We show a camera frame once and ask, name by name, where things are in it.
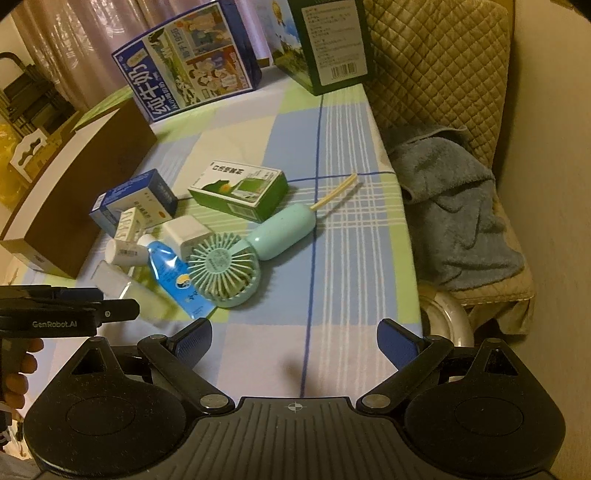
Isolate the grey towel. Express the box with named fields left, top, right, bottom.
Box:
left=388, top=124, right=526, bottom=291

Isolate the white carton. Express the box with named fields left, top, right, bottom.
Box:
left=7, top=122, right=63, bottom=181

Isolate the small blue medicine box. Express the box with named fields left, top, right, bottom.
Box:
left=89, top=169, right=178, bottom=236

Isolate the lilac curtain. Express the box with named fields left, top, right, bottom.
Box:
left=9, top=0, right=222, bottom=112

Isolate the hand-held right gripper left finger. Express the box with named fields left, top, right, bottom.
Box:
left=60, top=318, right=236, bottom=414

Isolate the small green box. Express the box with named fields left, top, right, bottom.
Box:
left=188, top=160, right=289, bottom=223

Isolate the plaid tablecloth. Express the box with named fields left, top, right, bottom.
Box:
left=0, top=69, right=423, bottom=398

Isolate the white cardboard box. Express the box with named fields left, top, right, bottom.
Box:
left=0, top=98, right=158, bottom=280

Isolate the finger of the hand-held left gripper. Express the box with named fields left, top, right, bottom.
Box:
left=98, top=298, right=140, bottom=320
left=0, top=285, right=105, bottom=302

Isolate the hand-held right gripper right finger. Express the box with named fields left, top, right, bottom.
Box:
left=358, top=318, right=527, bottom=414

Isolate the yellow plastic bag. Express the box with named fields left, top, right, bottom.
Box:
left=0, top=122, right=28, bottom=208

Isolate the white round object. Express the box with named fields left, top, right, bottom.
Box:
left=418, top=282, right=476, bottom=349

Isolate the white charger cube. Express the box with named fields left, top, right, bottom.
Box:
left=161, top=217, right=214, bottom=259

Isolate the mint green handheld fan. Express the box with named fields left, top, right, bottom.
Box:
left=187, top=174, right=360, bottom=309

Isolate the translucent bottle with white cap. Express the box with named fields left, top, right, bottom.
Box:
left=90, top=260, right=178, bottom=324

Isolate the black metal rack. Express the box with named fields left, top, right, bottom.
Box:
left=0, top=52, right=77, bottom=137

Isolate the blue and white tube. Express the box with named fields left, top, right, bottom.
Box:
left=137, top=233, right=218, bottom=319

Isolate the small white patterned box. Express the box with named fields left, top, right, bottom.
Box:
left=112, top=207, right=149, bottom=245

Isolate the landscape print carton box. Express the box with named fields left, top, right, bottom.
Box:
left=268, top=0, right=370, bottom=96

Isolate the large blue milk carton box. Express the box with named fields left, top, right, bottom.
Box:
left=112, top=0, right=262, bottom=123

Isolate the small white bottle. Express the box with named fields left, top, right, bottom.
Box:
left=105, top=239, right=147, bottom=267

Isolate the beige quilted chair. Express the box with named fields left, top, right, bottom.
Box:
left=362, top=0, right=539, bottom=335

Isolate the person's left hand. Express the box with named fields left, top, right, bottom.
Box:
left=0, top=339, right=45, bottom=411

